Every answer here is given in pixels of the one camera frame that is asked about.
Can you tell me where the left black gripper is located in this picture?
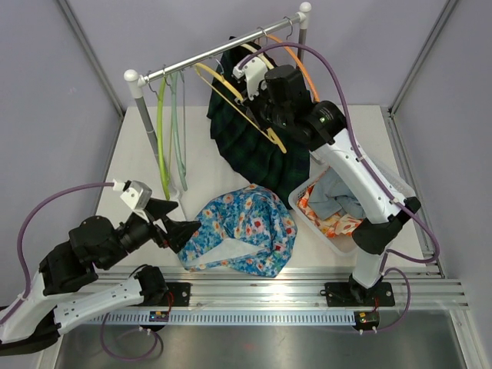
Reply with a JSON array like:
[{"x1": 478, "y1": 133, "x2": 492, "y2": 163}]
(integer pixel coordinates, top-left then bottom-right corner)
[{"x1": 100, "y1": 198, "x2": 202, "y2": 270}]

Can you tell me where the yellow hanger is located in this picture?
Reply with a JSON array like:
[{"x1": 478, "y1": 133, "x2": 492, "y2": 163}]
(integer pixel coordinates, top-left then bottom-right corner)
[{"x1": 193, "y1": 62, "x2": 287, "y2": 154}]

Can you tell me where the blue floral skirt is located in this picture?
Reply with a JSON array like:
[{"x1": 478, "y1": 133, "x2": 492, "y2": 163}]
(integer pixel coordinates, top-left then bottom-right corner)
[{"x1": 178, "y1": 184, "x2": 298, "y2": 278}]

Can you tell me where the pale green hanger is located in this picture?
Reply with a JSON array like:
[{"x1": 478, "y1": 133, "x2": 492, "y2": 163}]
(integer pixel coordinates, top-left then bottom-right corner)
[{"x1": 170, "y1": 71, "x2": 188, "y2": 192}]

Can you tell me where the light blue denim skirt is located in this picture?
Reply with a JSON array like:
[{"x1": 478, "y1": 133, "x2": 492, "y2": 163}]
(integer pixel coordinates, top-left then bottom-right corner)
[{"x1": 308, "y1": 168, "x2": 366, "y2": 219}]

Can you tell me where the lime green hanger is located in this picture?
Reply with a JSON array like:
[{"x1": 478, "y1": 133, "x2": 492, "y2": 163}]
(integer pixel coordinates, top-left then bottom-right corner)
[{"x1": 156, "y1": 77, "x2": 171, "y2": 200}]

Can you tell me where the orange floral skirt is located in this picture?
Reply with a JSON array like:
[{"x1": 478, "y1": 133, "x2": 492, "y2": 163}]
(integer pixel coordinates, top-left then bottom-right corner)
[{"x1": 297, "y1": 189, "x2": 362, "y2": 238}]

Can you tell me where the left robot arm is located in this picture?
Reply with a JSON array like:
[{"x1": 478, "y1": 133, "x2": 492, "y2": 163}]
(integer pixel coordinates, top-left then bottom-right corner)
[{"x1": 1, "y1": 199, "x2": 201, "y2": 357}]

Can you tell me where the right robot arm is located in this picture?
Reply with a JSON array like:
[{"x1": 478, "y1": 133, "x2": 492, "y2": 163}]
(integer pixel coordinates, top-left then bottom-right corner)
[{"x1": 234, "y1": 61, "x2": 421, "y2": 306}]

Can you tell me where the orange hanger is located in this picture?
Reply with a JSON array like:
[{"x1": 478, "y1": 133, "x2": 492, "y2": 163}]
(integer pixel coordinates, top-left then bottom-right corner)
[{"x1": 266, "y1": 17, "x2": 320, "y2": 102}]

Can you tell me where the dark green plaid skirt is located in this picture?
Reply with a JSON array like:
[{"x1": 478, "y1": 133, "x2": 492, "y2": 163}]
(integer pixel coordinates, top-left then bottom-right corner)
[{"x1": 205, "y1": 36, "x2": 313, "y2": 211}]

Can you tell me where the cream white hanger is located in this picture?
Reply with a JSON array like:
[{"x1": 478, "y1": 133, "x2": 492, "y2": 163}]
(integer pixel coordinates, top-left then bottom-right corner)
[{"x1": 241, "y1": 43, "x2": 274, "y2": 70}]

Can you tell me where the white and chrome clothes rack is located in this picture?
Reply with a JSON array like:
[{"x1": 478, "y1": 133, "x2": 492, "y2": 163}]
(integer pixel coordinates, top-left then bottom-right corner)
[{"x1": 122, "y1": 2, "x2": 313, "y2": 201}]

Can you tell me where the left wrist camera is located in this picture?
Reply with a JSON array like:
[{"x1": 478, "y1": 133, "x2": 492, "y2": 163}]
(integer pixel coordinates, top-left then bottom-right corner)
[{"x1": 112, "y1": 179, "x2": 152, "y2": 223}]

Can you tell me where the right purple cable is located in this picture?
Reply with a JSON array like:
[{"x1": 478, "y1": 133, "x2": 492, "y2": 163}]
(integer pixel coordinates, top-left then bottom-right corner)
[{"x1": 237, "y1": 42, "x2": 441, "y2": 334}]

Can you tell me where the purple cable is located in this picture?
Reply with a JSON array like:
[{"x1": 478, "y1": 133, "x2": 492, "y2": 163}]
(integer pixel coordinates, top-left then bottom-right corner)
[
  {"x1": 0, "y1": 182, "x2": 165, "y2": 362},
  {"x1": 237, "y1": 42, "x2": 441, "y2": 334}
]

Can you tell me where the white slotted cable duct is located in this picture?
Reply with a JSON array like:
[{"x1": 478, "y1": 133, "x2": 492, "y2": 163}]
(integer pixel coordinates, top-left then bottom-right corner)
[{"x1": 87, "y1": 309, "x2": 355, "y2": 326}]

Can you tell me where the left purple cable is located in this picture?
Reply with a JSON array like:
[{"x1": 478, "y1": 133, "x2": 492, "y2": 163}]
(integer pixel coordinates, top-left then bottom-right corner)
[{"x1": 0, "y1": 182, "x2": 165, "y2": 362}]

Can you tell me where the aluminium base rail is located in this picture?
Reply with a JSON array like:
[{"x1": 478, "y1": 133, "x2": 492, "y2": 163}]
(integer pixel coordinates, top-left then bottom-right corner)
[{"x1": 52, "y1": 264, "x2": 470, "y2": 312}]

